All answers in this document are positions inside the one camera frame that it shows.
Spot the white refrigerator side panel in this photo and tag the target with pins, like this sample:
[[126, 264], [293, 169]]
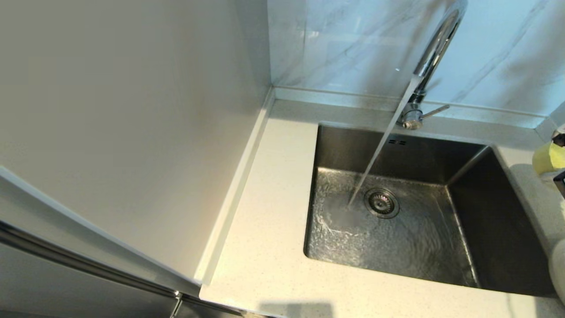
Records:
[[132, 110]]

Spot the chrome gooseneck faucet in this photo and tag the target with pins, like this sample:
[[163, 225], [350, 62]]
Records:
[[439, 44]]

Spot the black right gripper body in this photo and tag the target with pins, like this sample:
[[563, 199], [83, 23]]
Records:
[[561, 182]]

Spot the stainless steel sink basin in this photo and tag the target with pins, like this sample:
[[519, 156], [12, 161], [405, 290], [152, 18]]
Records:
[[419, 247]]

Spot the yellow plastic bowl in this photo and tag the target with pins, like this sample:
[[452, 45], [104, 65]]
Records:
[[547, 159]]

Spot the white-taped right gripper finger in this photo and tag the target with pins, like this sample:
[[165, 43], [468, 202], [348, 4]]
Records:
[[559, 130]]

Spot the round metal drain strainer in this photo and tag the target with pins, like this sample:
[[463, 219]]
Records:
[[382, 203]]

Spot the white round plate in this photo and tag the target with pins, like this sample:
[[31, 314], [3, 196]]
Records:
[[559, 274]]

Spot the grey steel refrigerator door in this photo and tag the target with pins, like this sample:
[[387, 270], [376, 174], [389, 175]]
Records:
[[66, 287]]

